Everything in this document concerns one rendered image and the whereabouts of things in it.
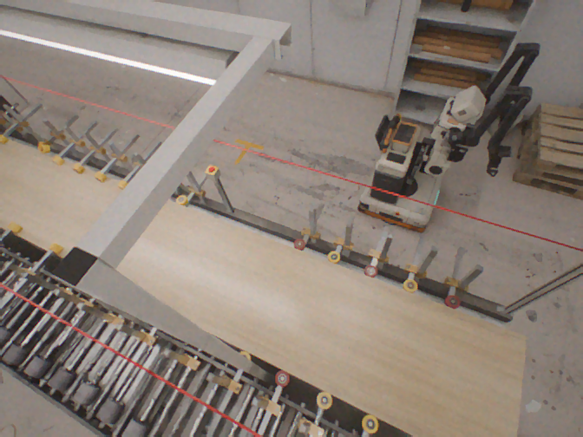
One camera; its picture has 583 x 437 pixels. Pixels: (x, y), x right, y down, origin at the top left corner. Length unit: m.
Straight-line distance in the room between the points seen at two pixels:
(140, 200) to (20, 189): 2.97
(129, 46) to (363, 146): 3.16
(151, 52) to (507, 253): 3.25
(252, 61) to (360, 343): 1.63
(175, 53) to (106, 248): 0.64
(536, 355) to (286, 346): 2.08
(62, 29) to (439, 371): 2.20
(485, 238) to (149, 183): 3.27
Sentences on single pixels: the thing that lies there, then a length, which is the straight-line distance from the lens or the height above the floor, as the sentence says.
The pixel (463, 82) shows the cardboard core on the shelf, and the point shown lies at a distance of 4.04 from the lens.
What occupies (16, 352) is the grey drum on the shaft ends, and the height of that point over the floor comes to 0.84.
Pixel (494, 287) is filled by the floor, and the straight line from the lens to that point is 3.38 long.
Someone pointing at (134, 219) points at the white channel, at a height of 2.45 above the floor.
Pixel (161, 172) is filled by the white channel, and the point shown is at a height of 2.46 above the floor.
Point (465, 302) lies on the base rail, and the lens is 2.44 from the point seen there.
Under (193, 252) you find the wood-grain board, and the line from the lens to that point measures 2.34.
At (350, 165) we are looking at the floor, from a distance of 3.76.
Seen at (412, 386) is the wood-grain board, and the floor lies 0.90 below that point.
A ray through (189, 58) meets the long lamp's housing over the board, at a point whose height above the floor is 2.37.
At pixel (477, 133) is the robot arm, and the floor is 1.30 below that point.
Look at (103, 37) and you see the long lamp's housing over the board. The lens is 1.24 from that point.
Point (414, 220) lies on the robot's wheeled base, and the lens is 3.18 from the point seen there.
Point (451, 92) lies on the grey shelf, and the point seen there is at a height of 0.52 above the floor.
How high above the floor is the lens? 2.87
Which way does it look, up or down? 59 degrees down
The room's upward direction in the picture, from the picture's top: 10 degrees counter-clockwise
